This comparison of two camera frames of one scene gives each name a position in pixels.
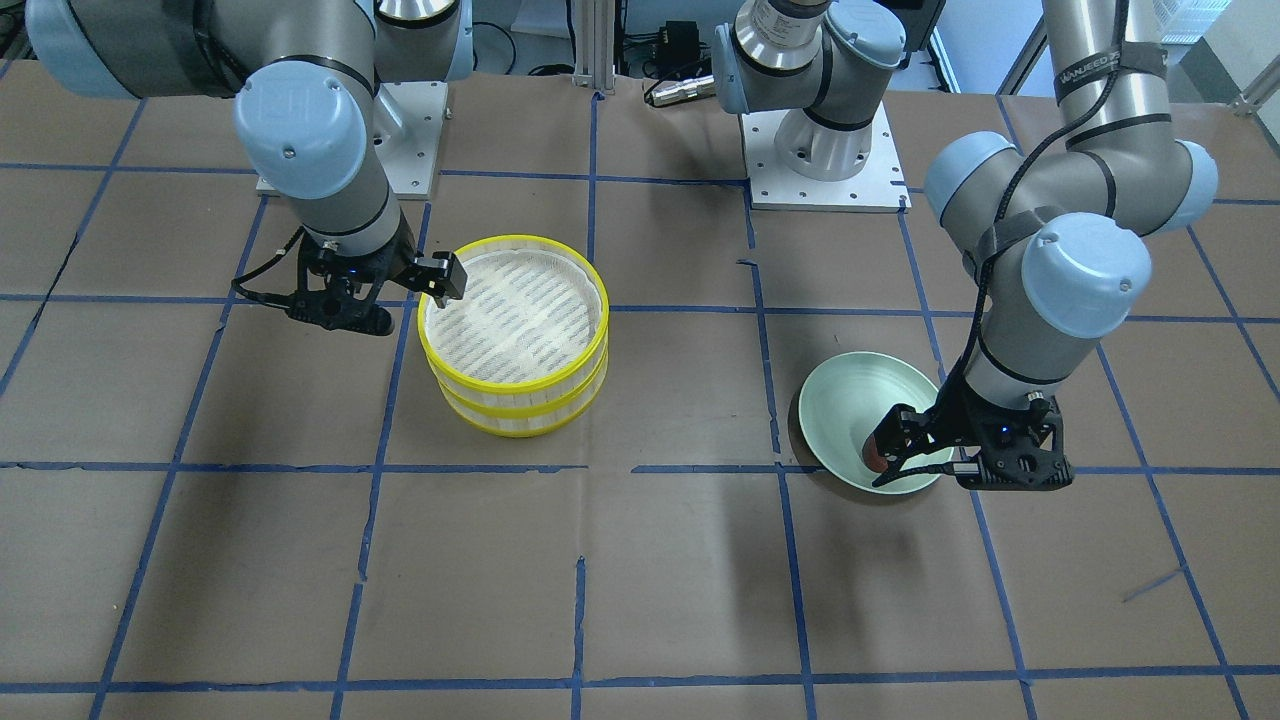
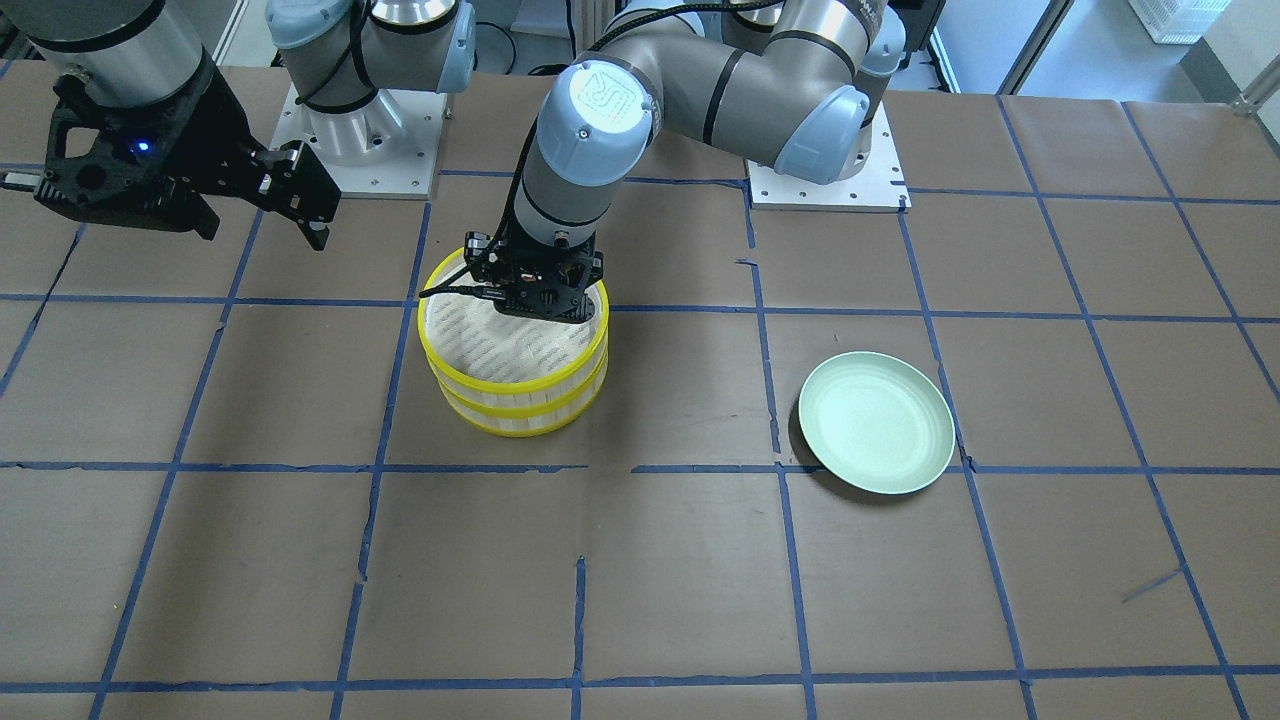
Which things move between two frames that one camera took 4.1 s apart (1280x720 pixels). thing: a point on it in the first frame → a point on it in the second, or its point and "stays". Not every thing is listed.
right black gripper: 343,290 → 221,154
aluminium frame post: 595,39 stays
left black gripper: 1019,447 → 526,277
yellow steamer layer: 533,320 stays
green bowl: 842,401 stays
